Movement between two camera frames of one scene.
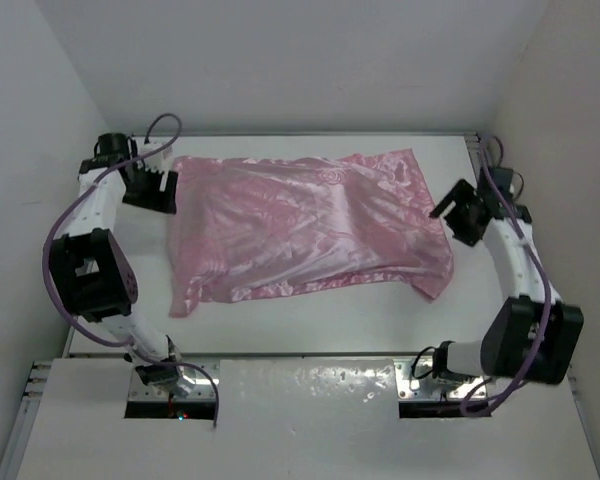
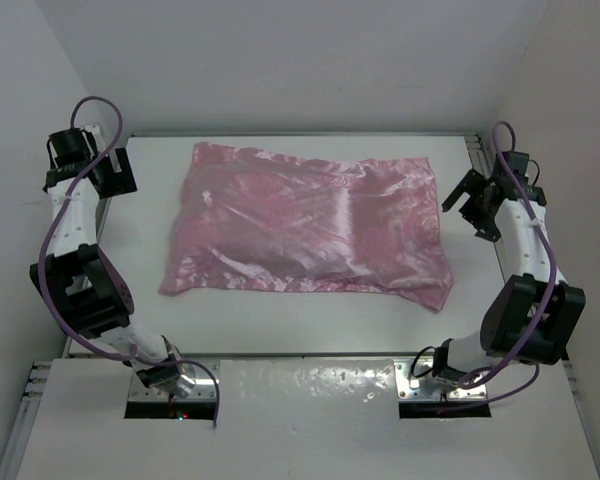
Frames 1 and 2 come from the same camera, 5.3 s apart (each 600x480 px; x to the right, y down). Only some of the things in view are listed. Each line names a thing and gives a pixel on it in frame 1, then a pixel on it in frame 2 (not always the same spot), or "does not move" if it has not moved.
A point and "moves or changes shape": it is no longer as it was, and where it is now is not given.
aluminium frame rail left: x=14 y=451 does not move
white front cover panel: x=297 y=419 does not move
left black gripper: x=158 y=201 -> x=118 y=183
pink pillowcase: x=246 y=228 moves or changes shape
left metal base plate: x=193 y=382 does not move
